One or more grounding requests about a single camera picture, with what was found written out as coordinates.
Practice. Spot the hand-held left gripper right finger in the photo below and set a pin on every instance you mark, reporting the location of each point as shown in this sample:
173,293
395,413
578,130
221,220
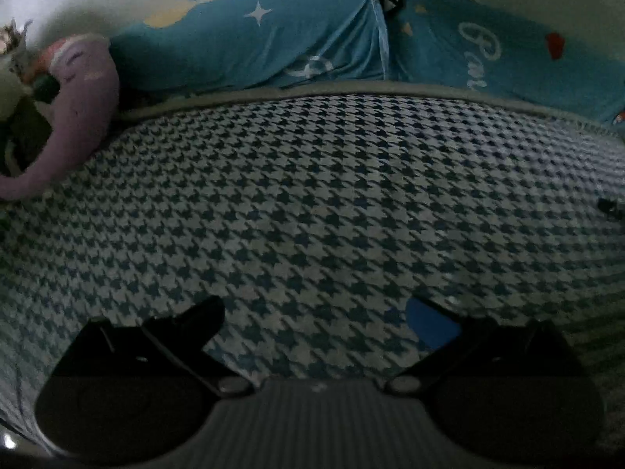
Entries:
429,322

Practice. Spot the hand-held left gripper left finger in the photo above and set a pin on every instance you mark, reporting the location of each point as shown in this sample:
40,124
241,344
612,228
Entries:
205,320

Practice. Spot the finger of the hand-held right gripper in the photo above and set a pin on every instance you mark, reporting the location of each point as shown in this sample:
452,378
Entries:
613,207

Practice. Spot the teal script-print cushion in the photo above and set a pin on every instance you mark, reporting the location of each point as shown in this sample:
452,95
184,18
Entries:
537,78

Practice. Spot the purple moon plush pillow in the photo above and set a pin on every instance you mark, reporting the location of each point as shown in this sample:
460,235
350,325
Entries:
83,107

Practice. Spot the teal star-print cushion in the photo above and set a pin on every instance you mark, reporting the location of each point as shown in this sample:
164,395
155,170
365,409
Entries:
219,44

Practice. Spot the cream bunny plush toy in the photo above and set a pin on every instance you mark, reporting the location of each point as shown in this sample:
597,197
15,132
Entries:
10,93

